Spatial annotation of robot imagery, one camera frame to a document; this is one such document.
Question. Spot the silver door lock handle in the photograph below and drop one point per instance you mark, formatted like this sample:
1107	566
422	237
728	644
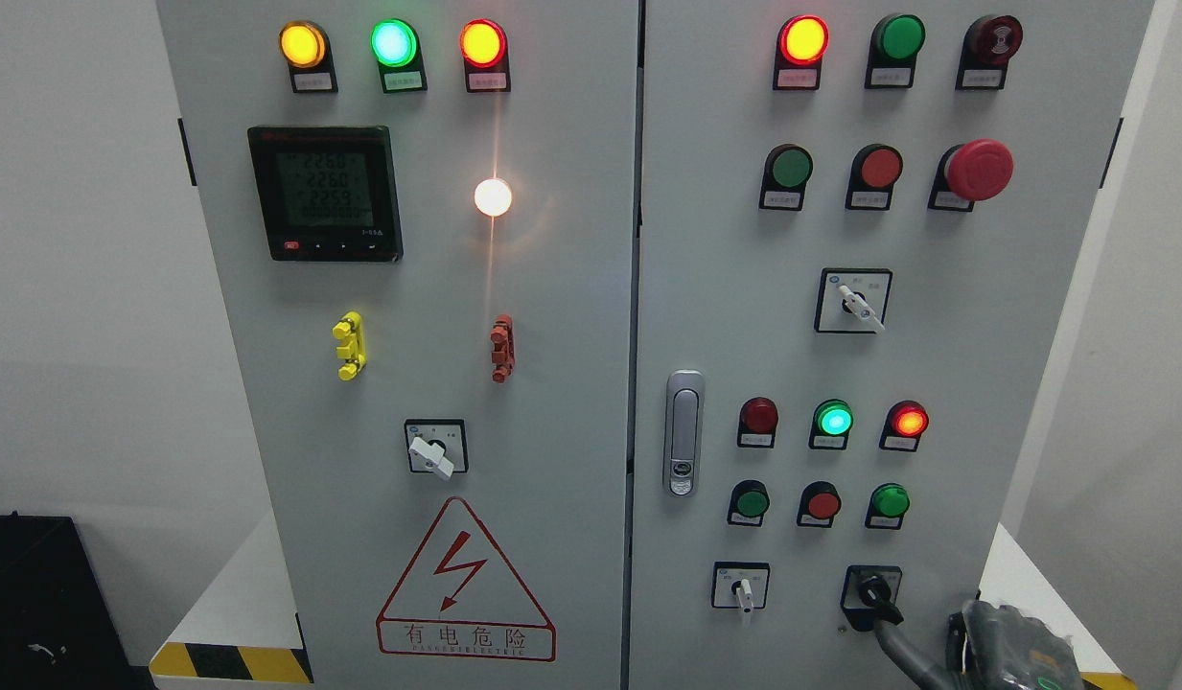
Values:
685	391

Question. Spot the green unlit indicator light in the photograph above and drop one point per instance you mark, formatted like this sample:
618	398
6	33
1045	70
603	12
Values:
893	46

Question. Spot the black box lower left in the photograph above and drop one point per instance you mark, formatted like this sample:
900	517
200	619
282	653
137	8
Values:
55	630

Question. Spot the red-orange indicator light right door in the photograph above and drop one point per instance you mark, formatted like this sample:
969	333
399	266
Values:
799	51

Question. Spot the white selector switch lower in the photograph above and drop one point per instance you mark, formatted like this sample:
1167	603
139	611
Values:
741	586

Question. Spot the red electric hazard warning sticker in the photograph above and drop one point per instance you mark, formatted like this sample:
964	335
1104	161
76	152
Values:
460	595

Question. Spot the yellow terminal connector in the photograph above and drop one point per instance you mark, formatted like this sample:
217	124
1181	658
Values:
348	333

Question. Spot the white selector switch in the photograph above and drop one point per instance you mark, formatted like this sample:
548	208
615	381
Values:
853	301
741	586

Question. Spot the red push button upper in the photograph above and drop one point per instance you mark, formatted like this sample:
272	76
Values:
874	170

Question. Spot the green lit indicator middle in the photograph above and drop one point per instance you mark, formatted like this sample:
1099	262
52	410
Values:
830	425

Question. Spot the red indicator light right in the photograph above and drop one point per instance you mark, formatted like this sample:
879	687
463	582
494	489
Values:
904	426

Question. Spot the white selector switch upper right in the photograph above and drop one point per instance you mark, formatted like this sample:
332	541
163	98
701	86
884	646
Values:
853	301

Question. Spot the red-orange indicator light door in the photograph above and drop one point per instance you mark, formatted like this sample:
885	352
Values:
799	51
484	47

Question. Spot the green lit indicator light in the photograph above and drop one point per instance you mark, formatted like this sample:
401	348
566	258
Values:
399	56

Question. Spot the black digital power meter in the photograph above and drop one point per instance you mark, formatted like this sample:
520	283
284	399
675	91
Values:
327	193

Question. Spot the red push button lower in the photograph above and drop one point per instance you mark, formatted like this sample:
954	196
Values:
820	503

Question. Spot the black rotary knob switch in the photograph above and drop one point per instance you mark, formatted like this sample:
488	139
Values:
869	595

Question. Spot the dark red indicator light left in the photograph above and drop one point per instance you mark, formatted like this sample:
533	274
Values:
757	424

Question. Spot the red emergency stop mushroom button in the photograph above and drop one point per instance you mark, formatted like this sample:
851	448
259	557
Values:
975	171

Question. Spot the grey cabinet left door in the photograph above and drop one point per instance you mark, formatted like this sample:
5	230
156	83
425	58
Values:
547	448

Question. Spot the grey cabinet door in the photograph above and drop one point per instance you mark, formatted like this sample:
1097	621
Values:
731	291
547	448

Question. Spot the white selector switch left door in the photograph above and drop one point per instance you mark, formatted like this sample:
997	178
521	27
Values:
436	446

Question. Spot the red terminal connector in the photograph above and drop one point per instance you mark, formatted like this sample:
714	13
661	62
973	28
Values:
502	338

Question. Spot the green push button lower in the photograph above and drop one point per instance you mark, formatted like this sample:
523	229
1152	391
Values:
749	502

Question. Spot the white platform hazard striped base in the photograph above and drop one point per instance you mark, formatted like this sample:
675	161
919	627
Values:
243	634

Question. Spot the red-orange indicator light left door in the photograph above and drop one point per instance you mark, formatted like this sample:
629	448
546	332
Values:
484	47

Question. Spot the green push button upper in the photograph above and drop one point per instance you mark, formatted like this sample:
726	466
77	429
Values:
786	172

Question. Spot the yellow indicator light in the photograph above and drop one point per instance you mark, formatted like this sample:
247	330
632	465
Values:
307	50

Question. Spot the red push button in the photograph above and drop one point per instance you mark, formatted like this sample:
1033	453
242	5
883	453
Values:
874	170
820	503

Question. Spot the red buzzer alarm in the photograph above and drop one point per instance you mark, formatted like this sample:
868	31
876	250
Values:
987	47

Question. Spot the green illuminated push button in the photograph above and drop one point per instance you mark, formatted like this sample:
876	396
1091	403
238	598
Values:
887	507

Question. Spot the white glowing indicator light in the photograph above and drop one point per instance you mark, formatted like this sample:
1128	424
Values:
493	197

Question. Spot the grey cabinet right door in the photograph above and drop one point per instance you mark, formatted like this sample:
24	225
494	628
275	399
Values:
731	291

